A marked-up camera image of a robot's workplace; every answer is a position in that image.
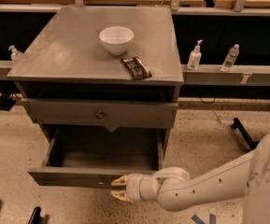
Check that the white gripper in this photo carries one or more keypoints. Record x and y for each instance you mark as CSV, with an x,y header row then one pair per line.
x,y
134,187

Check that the grey drawer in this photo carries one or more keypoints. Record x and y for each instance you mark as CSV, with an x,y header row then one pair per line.
x,y
101,113
93,157

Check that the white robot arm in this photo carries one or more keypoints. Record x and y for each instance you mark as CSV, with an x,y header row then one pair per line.
x,y
247,177

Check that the white paper under drawer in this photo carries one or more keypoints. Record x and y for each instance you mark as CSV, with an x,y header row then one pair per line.
x,y
111,128

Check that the grey top drawer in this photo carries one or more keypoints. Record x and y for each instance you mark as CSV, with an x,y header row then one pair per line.
x,y
101,113

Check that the grey wooden drawer cabinet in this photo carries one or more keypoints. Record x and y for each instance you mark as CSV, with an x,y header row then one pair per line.
x,y
68,61

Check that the black object on floor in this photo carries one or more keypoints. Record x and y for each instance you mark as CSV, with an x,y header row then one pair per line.
x,y
35,218

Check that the black snack bar wrapper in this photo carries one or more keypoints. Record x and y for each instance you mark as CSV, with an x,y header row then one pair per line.
x,y
136,68

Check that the black box under shelf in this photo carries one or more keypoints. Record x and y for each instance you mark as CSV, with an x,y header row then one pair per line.
x,y
6,101

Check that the white pump sanitizer bottle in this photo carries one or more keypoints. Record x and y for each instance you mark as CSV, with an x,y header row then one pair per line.
x,y
195,57

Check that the white ceramic bowl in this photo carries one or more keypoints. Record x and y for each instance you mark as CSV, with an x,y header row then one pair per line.
x,y
116,39

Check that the small clear pump bottle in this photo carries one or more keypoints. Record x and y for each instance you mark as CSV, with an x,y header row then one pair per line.
x,y
15,53

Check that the clear plastic water bottle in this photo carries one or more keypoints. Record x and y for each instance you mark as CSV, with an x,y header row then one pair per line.
x,y
230,58

